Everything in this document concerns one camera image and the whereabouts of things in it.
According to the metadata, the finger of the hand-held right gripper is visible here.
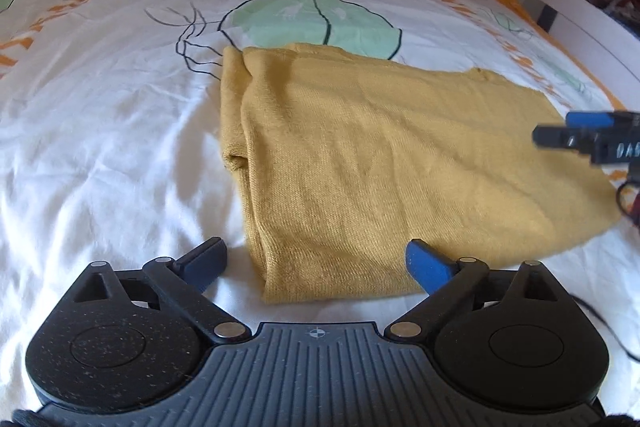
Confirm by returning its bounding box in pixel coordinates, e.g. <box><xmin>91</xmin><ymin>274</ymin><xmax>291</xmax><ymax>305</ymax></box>
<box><xmin>566</xmin><ymin>111</ymin><xmax>616</xmax><ymax>128</ymax></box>
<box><xmin>532</xmin><ymin>124</ymin><xmax>595</xmax><ymax>154</ymax></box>

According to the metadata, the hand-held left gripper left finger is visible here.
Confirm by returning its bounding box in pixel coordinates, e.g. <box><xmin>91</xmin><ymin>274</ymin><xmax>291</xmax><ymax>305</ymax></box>
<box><xmin>74</xmin><ymin>237</ymin><xmax>252</xmax><ymax>344</ymax></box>

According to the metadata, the black cable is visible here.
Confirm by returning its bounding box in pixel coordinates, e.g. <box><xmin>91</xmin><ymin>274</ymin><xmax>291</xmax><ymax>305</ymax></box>
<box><xmin>570</xmin><ymin>179</ymin><xmax>640</xmax><ymax>364</ymax></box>

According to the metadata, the yellow knit sweater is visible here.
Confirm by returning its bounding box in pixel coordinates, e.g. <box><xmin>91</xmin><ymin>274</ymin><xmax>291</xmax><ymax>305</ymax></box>
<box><xmin>219</xmin><ymin>42</ymin><xmax>625</xmax><ymax>307</ymax></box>

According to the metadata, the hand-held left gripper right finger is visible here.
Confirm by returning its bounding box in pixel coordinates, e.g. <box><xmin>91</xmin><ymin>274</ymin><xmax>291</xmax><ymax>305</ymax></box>
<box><xmin>384</xmin><ymin>239</ymin><xmax>557</xmax><ymax>341</ymax></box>

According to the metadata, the white printed duvet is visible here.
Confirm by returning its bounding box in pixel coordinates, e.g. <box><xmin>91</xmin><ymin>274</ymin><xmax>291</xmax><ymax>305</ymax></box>
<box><xmin>0</xmin><ymin>0</ymin><xmax>640</xmax><ymax>423</ymax></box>

